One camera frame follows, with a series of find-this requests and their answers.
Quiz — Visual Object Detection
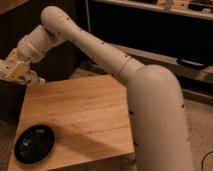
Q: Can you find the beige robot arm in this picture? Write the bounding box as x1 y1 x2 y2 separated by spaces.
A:
0 6 194 171

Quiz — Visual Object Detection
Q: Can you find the wooden low table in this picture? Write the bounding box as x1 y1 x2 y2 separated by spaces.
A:
8 75 133 171

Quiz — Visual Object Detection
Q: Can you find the metal vertical pole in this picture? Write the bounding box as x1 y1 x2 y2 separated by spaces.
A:
85 0 91 33

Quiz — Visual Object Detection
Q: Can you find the wooden shelf board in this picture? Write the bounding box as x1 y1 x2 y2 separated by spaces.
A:
92 0 213 21

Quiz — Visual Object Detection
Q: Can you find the black ceramic bowl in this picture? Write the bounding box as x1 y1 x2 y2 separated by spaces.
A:
14 124 55 164

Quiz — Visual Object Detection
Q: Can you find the black floor cable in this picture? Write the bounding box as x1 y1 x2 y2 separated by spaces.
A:
200 150 213 171

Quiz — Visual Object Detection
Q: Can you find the black handle object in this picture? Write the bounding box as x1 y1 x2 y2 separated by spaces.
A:
176 58 209 70

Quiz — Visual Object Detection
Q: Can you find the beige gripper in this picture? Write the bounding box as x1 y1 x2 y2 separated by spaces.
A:
5 48 30 82

